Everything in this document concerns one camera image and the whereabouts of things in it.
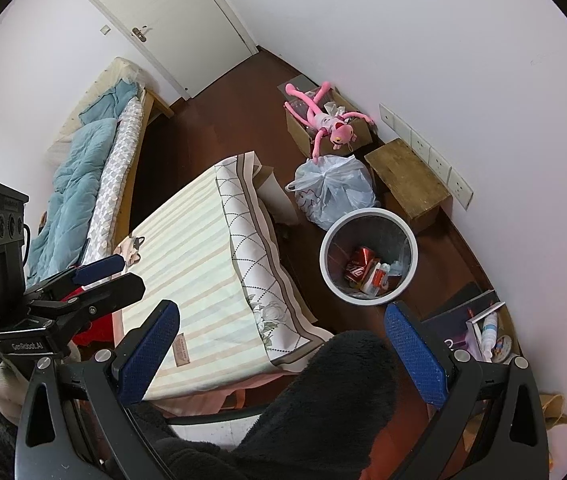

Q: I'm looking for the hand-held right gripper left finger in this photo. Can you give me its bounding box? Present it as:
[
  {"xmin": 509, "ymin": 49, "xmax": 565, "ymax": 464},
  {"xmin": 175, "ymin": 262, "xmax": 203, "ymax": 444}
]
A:
[{"xmin": 14, "ymin": 299, "xmax": 182, "ymax": 480}]

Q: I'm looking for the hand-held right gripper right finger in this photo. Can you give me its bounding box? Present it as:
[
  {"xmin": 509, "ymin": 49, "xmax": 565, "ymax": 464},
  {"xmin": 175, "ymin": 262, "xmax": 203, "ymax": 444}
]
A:
[{"xmin": 383, "ymin": 301, "xmax": 550, "ymax": 480}]

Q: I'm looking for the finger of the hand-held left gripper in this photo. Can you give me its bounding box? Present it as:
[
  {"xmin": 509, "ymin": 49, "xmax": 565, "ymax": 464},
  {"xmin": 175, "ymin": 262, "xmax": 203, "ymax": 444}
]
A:
[
  {"xmin": 22, "ymin": 254, "xmax": 125, "ymax": 312},
  {"xmin": 38, "ymin": 273, "xmax": 146, "ymax": 336}
]

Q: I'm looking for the red soda can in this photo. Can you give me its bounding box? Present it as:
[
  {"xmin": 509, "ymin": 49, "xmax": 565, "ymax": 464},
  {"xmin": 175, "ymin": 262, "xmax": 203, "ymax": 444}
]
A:
[{"xmin": 344, "ymin": 246, "xmax": 380, "ymax": 281}]

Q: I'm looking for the white trash bin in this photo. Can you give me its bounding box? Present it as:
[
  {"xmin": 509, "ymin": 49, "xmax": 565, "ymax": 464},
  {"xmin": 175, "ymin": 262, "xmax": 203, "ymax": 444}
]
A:
[{"xmin": 319, "ymin": 207, "xmax": 419, "ymax": 307}]

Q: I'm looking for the cartoon printed cloth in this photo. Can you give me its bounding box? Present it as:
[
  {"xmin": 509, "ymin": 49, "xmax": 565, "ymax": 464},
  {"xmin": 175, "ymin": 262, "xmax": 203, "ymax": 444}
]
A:
[{"xmin": 116, "ymin": 235, "xmax": 144, "ymax": 267}]

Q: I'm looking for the red cloth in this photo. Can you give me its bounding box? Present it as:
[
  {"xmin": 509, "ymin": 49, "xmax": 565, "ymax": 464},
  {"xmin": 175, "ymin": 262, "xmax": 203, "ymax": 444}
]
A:
[{"xmin": 61, "ymin": 287, "xmax": 115, "ymax": 348}]

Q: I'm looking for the dark purple box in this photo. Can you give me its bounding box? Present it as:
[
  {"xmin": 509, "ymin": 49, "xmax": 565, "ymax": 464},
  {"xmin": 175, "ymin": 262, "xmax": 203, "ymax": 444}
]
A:
[{"xmin": 421, "ymin": 282, "xmax": 497, "ymax": 356}]

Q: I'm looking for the white bottle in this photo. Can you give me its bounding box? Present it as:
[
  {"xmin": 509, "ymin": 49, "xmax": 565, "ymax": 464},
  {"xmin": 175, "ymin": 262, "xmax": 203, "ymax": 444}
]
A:
[{"xmin": 481, "ymin": 312, "xmax": 499, "ymax": 361}]

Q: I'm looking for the blue blanket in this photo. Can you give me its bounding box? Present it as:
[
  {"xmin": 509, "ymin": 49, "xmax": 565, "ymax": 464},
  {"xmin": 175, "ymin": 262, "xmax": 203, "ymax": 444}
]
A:
[{"xmin": 28, "ymin": 80, "xmax": 139, "ymax": 281}]

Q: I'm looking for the striped tablecloth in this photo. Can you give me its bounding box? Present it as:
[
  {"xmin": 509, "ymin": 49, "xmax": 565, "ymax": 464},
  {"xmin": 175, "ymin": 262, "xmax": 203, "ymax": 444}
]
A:
[{"xmin": 114, "ymin": 150, "xmax": 337, "ymax": 401}]

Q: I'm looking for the tan paper bag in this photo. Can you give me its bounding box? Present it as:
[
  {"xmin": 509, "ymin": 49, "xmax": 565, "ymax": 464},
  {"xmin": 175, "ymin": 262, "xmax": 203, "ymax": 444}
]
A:
[{"xmin": 538, "ymin": 392, "xmax": 567, "ymax": 428}]

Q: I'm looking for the translucent plastic bag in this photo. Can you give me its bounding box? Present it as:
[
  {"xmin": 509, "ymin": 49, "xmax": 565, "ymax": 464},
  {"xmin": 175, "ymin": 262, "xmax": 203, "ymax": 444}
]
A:
[{"xmin": 285, "ymin": 155, "xmax": 379, "ymax": 231}]

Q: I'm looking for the wooden stool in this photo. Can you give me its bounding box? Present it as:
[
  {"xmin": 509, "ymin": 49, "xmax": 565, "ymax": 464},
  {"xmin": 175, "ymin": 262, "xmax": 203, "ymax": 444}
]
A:
[{"xmin": 365, "ymin": 137, "xmax": 453, "ymax": 233}]

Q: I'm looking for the cream bedsheet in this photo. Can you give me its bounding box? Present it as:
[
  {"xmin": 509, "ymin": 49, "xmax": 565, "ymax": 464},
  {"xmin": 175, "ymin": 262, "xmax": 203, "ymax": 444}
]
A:
[{"xmin": 46, "ymin": 56, "xmax": 149, "ymax": 168}]

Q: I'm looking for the pink plush toy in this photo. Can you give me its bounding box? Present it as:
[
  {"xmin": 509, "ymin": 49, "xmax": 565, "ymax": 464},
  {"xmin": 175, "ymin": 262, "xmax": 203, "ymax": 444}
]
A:
[{"xmin": 284, "ymin": 82, "xmax": 375, "ymax": 161}]

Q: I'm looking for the brown cardboard box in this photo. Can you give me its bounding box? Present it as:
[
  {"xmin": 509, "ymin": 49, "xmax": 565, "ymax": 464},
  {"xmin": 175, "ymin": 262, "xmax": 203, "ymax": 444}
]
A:
[{"xmin": 278, "ymin": 74, "xmax": 375, "ymax": 158}]

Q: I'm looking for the white door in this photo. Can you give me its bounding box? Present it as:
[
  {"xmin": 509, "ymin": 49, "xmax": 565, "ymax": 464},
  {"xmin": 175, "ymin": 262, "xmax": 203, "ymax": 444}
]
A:
[{"xmin": 74, "ymin": 0, "xmax": 259, "ymax": 103}]

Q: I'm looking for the wooden bed frame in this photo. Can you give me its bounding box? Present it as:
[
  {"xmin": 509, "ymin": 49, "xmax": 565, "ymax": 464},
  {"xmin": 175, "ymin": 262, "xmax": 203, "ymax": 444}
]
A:
[{"xmin": 114, "ymin": 87, "xmax": 174, "ymax": 241}]

